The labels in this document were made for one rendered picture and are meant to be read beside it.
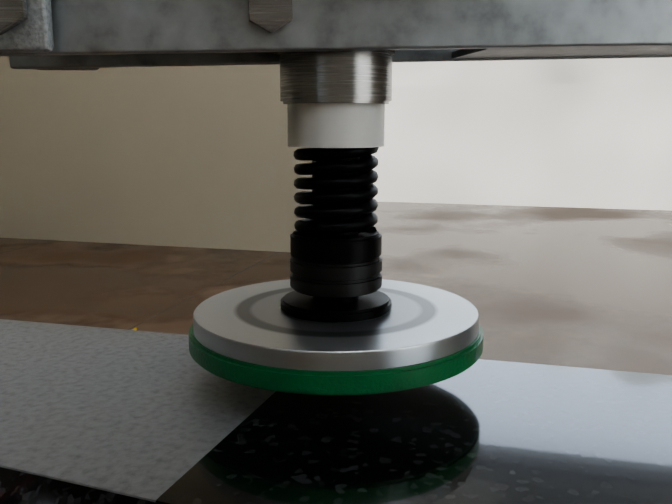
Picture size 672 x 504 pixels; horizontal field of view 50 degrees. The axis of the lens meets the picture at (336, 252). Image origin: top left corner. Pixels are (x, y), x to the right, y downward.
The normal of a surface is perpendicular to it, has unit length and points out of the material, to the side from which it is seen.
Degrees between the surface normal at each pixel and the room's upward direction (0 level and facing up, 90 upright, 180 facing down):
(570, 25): 90
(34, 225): 90
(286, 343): 0
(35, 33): 90
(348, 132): 90
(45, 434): 0
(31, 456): 0
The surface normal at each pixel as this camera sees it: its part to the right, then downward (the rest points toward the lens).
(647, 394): 0.00, -0.98
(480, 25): 0.15, 0.18
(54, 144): -0.26, 0.18
